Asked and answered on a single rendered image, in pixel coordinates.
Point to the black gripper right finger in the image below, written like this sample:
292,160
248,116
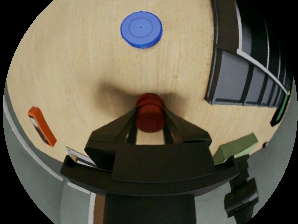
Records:
182,130

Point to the red plug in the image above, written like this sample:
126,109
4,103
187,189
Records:
150,118

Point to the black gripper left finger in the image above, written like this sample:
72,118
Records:
118,129

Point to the blue round plug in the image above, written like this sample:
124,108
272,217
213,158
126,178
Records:
142,29

